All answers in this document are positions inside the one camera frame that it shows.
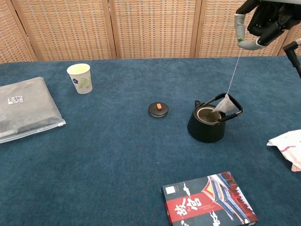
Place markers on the grey plastic zip package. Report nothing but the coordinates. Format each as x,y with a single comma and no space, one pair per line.
28,110

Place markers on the blue carpet table cloth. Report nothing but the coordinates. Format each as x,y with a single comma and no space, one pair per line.
105,153

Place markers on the white pink cloth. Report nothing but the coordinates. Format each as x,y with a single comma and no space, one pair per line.
289,146

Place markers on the woven wicker folding screen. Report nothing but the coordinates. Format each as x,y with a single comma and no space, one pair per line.
152,28

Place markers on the grey tea bag green tag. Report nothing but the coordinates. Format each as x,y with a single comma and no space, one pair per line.
224,104

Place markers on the black teapot lid orange knob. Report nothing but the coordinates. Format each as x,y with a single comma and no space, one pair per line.
158,110

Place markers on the white floral paper cup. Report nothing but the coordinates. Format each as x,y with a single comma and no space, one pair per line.
82,82

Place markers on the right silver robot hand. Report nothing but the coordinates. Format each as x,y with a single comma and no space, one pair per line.
270,18

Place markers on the black red printed book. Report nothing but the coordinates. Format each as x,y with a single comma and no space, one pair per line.
202,207

